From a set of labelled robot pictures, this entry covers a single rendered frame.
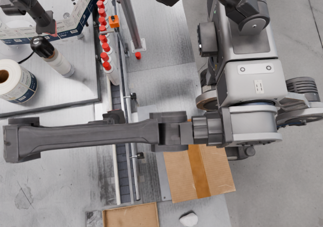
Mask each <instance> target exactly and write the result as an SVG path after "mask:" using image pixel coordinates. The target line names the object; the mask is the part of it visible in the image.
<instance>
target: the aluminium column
mask: <svg viewBox="0 0 323 227"><path fill-rule="evenodd" d="M120 3H121V6H122V9H123V12H124V16H125V19H126V22H127V25H128V28H129V31H130V34H131V38H132V41H133V44H134V46H135V49H140V48H142V42H141V38H140V34H139V30H138V26H137V22H136V18H135V14H134V10H133V6H132V2H131V0H120Z"/></svg>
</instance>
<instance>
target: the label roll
mask: <svg viewBox="0 0 323 227"><path fill-rule="evenodd" d="M37 85H38V84H37V78H36V77H35V75H34V74H32V73H31V72H29V71H28V70H26V69H25V68H24V67H22V66H21V65H20V64H18V63H17V62H15V61H13V60H10V59H2V60H0V98H1V99H4V100H6V101H8V102H11V103H14V104H20V103H24V102H26V101H28V100H29V99H31V98H32V97H33V96H34V94H35V92H36V90H37Z"/></svg>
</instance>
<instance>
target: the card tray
mask: <svg viewBox="0 0 323 227"><path fill-rule="evenodd" d="M102 220H103V227H160V224H159V217H158V210H157V202H150V203H144V204H138V205H131V206H125V207H119V208H112V209H106V210H103V211H102Z"/></svg>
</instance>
